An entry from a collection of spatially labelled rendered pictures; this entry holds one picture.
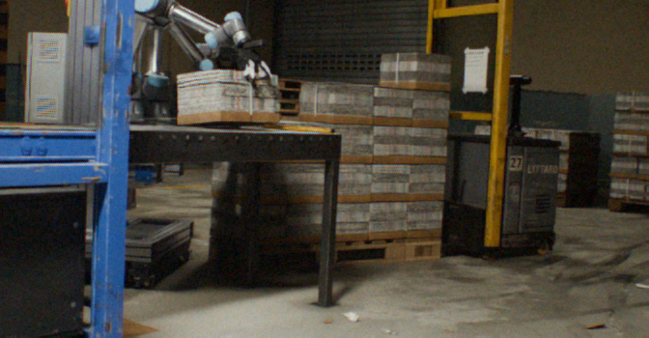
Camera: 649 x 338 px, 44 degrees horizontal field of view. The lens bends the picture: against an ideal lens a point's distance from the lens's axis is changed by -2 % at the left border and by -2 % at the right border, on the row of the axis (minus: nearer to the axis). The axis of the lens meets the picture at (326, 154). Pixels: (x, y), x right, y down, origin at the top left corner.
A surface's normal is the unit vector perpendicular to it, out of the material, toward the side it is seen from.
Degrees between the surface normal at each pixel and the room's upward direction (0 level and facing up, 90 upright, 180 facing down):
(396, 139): 90
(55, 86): 90
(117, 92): 90
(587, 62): 90
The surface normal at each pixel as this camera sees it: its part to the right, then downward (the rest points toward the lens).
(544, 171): 0.54, 0.07
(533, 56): -0.63, 0.00
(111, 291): 0.77, 0.07
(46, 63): -0.07, 0.05
